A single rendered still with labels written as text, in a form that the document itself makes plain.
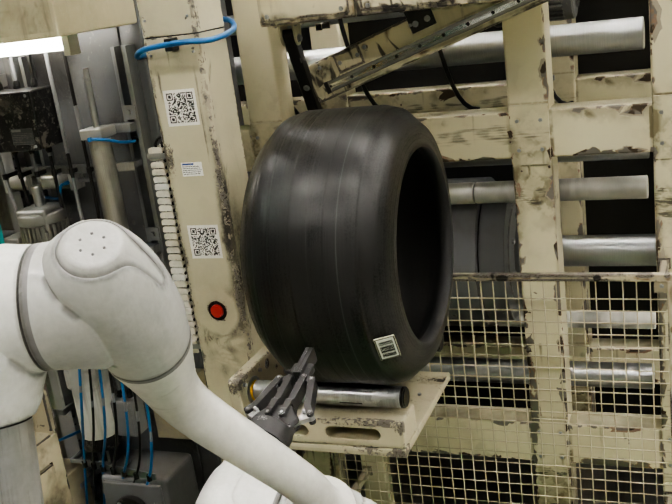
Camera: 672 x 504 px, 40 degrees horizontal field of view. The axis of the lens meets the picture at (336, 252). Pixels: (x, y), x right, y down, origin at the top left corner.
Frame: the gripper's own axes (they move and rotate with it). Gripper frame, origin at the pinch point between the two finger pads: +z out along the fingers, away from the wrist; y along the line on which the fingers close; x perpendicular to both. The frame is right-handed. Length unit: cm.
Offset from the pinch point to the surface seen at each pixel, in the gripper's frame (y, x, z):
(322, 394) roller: 8.2, 22.6, 17.6
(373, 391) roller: -2.9, 21.9, 18.5
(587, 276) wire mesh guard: -40, 27, 66
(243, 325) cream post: 28.3, 13.1, 28.1
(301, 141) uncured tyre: 6.0, -27.7, 33.3
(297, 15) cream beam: 17, -41, 69
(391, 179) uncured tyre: -11.9, -20.6, 29.5
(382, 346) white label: -9.7, 5.6, 12.8
